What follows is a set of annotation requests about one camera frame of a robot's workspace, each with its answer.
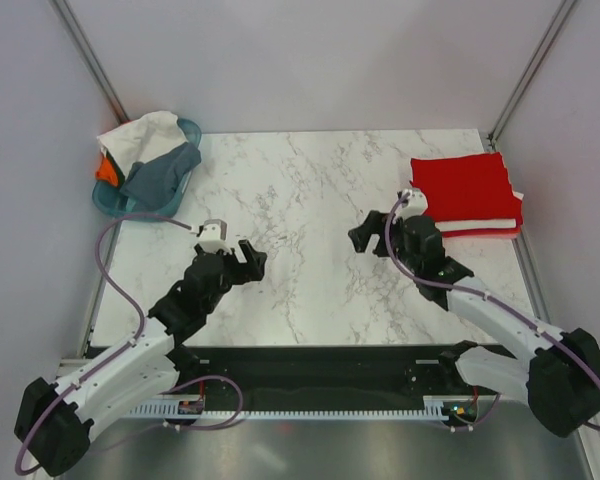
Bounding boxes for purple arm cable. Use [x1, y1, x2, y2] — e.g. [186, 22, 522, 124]
[14, 212, 245, 475]
[385, 197, 600, 434]

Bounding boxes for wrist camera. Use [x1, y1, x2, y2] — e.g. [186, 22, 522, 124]
[195, 219, 231, 254]
[396, 188, 428, 220]

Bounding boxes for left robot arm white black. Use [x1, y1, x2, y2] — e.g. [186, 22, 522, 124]
[14, 240, 267, 477]

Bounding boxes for aluminium frame post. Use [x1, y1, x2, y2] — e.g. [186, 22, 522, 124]
[48, 0, 129, 124]
[480, 0, 580, 152]

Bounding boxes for crumpled white t shirt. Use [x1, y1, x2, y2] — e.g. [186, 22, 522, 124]
[97, 111, 188, 176]

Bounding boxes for orange t shirt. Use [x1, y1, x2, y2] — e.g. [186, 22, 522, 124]
[95, 155, 120, 188]

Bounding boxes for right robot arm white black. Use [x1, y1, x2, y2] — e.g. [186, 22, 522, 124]
[348, 210, 600, 437]

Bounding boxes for right aluminium frame post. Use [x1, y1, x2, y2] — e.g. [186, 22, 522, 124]
[480, 0, 580, 152]

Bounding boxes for left aluminium frame post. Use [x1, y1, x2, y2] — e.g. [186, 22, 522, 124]
[48, 0, 129, 124]

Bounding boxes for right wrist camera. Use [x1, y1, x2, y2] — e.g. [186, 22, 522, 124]
[396, 188, 428, 220]

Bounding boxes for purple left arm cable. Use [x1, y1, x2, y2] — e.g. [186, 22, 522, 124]
[14, 212, 245, 475]

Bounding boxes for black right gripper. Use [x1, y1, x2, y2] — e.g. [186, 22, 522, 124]
[349, 210, 421, 275]

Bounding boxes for white slotted cable duct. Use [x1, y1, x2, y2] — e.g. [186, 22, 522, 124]
[123, 397, 449, 422]

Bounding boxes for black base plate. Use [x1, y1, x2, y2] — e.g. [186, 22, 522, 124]
[167, 345, 491, 411]

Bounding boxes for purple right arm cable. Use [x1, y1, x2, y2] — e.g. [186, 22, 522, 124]
[385, 197, 600, 434]

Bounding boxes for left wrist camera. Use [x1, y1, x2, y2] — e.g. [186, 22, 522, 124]
[195, 219, 231, 254]

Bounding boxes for grey blue t shirt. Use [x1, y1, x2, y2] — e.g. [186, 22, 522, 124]
[121, 142, 201, 212]

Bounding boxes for teal plastic basket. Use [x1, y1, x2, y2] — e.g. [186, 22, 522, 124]
[92, 111, 202, 217]

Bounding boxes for folded white t shirt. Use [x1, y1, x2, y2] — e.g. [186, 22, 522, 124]
[435, 191, 524, 232]

